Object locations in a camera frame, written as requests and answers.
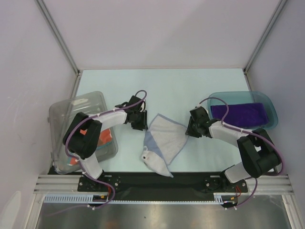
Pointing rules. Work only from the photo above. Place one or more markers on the aluminium front rail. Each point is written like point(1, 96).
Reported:
point(57, 184)

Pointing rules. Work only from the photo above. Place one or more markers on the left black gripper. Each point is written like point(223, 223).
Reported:
point(143, 125)

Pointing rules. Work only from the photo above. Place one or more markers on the light blue paw towel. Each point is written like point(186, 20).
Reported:
point(163, 141)

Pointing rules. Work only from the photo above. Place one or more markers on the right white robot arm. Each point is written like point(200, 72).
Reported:
point(257, 151)

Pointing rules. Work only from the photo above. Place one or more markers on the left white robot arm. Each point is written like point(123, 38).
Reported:
point(82, 137)

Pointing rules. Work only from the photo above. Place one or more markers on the left aluminium frame post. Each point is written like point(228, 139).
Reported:
point(57, 34)

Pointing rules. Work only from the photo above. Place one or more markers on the orange towel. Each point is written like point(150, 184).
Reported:
point(105, 139)

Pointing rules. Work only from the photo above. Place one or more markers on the teal plastic tray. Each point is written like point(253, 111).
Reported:
point(216, 105)

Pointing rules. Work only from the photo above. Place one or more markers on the clear plastic bin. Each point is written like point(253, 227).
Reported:
point(61, 115)

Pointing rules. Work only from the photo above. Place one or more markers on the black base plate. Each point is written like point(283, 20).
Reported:
point(148, 186)

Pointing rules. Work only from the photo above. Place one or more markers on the right aluminium frame post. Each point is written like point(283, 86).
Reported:
point(267, 31)

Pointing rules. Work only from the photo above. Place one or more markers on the purple towel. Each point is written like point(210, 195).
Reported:
point(247, 115)

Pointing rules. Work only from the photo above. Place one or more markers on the white slotted cable duct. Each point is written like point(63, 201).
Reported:
point(100, 199)

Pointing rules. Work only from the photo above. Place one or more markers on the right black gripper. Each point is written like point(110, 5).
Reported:
point(191, 130)

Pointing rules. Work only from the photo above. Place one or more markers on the aluminium frame post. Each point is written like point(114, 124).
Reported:
point(57, 34)
point(267, 31)

